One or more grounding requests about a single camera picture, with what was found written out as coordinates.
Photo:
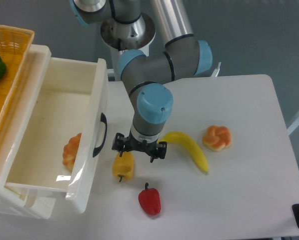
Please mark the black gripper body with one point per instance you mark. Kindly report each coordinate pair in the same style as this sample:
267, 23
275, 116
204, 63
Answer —
132, 144

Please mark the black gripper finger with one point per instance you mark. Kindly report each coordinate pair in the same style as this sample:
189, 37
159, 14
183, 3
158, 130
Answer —
118, 143
158, 151

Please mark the white top drawer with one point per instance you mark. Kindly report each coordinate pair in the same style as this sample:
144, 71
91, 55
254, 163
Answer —
72, 100

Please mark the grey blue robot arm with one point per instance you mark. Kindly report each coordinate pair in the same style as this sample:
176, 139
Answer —
144, 77

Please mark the orange bread roll in drawer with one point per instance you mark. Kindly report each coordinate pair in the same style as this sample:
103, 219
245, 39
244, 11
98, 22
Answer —
70, 151

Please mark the white drawer cabinet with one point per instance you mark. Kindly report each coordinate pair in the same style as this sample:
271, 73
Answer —
20, 201

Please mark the yellow banana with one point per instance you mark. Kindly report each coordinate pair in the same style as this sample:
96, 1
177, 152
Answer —
188, 143

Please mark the yellow bell pepper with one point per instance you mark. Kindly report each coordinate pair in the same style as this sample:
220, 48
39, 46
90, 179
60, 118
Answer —
123, 166

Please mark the red bell pepper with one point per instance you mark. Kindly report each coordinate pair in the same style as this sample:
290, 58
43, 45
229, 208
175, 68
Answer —
149, 200

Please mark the orange knotted bread roll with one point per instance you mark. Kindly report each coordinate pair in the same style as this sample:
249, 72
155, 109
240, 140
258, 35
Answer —
217, 138

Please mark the orange woven basket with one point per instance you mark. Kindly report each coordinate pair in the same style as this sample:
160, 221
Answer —
15, 43

